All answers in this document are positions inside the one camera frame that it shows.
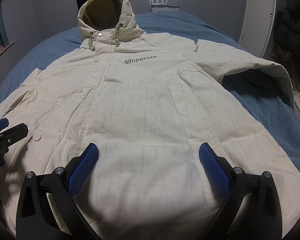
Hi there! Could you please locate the cream hooded puffer jacket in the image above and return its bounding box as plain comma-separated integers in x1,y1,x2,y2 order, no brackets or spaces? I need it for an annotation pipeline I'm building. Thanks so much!
0,0,300,239

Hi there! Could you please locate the pile of dark clothes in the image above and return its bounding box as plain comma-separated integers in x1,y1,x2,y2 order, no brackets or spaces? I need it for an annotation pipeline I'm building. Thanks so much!
273,0,300,99

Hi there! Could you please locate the wooden window sill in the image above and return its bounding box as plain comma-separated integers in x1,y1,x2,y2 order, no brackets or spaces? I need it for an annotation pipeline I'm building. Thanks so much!
0,41,16,67

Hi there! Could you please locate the blue fleece bed blanket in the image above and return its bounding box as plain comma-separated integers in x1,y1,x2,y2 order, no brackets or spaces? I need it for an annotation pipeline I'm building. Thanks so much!
0,12,300,172

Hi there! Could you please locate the white box under router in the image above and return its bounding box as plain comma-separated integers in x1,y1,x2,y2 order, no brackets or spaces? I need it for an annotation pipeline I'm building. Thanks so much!
151,4,180,13

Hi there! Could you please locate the white wifi router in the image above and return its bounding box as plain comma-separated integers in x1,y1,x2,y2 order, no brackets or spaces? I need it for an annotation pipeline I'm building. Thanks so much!
149,0,175,7

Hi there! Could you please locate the white door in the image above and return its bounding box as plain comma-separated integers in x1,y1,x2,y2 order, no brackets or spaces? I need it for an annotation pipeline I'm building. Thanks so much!
239,0,276,57

